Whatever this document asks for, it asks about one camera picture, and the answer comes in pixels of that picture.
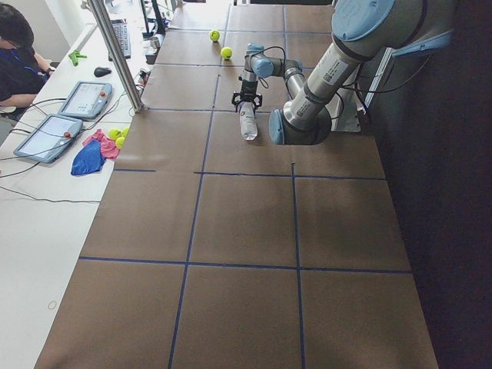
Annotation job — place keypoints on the clear tennis ball can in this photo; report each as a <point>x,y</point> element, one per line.
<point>248,125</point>

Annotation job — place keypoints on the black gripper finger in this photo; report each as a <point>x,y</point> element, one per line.
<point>257,102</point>
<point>237,100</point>

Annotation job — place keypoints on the yellow tennis ball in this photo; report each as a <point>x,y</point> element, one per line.
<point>214,35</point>
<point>226,53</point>
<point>114,134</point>

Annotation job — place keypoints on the black keyboard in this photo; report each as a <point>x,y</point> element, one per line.
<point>120,28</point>

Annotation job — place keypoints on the aluminium frame post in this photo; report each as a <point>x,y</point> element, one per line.
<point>104,23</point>

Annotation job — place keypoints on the green clamp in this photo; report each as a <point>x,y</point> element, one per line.
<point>75,56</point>

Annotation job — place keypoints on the blue cloth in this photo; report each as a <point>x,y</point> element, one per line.
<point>88,160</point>

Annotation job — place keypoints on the person in dark shirt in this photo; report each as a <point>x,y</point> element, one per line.
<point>24,72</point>

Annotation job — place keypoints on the black computer mouse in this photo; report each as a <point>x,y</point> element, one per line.
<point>101,71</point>

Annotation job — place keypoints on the lower teach pendant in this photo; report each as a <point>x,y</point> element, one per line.
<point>49,140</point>

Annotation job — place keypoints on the pink cloth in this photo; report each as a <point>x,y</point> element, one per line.
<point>108,147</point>

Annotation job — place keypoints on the teach pendant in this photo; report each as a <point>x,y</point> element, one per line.
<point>86,100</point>
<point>49,140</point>

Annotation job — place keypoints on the yellow tennis ball by post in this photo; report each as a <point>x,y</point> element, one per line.
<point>114,134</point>

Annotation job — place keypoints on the upper teach pendant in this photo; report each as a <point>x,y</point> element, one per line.
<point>86,100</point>

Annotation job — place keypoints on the silver metal cup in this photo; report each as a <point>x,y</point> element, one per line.
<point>155,41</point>

